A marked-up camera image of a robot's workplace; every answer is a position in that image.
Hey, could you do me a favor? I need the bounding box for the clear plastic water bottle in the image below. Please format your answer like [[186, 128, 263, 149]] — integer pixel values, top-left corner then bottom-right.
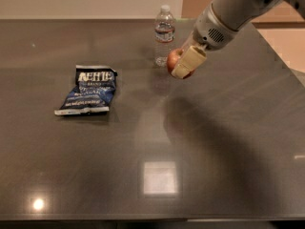
[[154, 5, 175, 67]]

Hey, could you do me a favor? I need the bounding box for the blue chip bag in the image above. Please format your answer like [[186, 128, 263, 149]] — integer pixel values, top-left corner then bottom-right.
[[54, 65, 117, 116]]

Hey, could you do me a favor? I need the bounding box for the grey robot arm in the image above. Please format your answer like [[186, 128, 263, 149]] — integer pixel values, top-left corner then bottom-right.
[[167, 0, 305, 79]]

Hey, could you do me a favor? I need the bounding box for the red apple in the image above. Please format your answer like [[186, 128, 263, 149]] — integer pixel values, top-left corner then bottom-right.
[[166, 48, 194, 79]]

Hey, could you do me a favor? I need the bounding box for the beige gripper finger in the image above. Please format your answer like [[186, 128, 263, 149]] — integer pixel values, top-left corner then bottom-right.
[[181, 32, 197, 52], [182, 46, 207, 71]]

